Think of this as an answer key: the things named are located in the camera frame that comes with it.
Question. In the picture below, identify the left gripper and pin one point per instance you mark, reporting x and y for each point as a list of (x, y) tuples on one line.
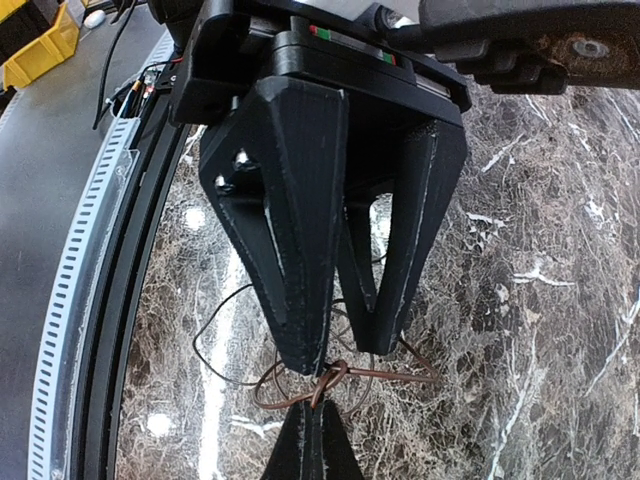
[(274, 170)]

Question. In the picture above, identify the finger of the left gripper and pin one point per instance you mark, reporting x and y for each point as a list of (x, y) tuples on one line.
[(420, 168)]

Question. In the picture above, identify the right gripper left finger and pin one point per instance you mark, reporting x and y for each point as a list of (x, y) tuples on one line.
[(289, 459)]

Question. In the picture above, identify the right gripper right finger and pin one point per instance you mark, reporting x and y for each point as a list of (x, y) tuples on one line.
[(333, 454)]

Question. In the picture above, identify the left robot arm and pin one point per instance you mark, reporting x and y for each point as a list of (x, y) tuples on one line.
[(514, 47)]

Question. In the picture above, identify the white round object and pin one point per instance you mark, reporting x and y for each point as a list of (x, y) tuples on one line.
[(94, 19)]

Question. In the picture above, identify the yellow storage bin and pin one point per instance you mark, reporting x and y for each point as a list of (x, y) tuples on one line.
[(36, 36)]

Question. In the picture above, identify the black front rail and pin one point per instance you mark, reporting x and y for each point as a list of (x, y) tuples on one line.
[(142, 178)]

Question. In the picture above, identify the white slotted cable duct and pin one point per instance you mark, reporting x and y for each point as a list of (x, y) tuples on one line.
[(58, 363)]

